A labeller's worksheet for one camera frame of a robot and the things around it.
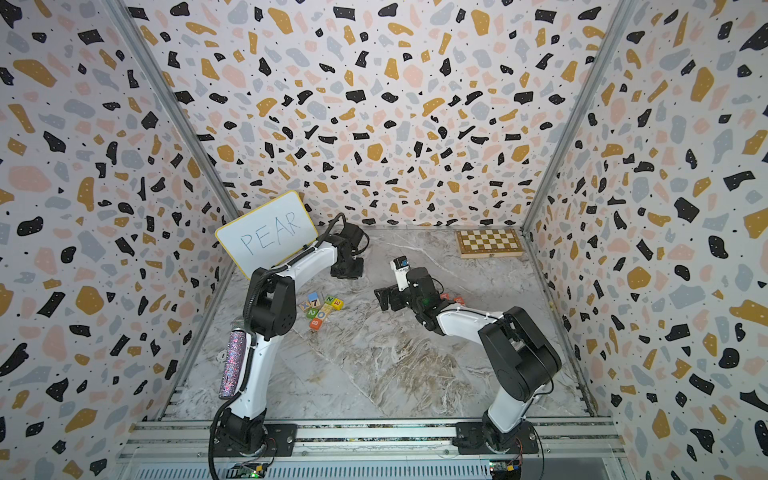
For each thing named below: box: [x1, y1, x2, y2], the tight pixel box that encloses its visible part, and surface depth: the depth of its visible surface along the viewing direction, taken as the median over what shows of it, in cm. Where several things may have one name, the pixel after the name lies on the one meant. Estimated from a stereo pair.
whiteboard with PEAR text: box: [215, 190, 319, 279], surface depth 105 cm
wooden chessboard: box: [455, 228, 524, 259], surface depth 116 cm
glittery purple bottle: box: [218, 329, 247, 399], surface depth 86 cm
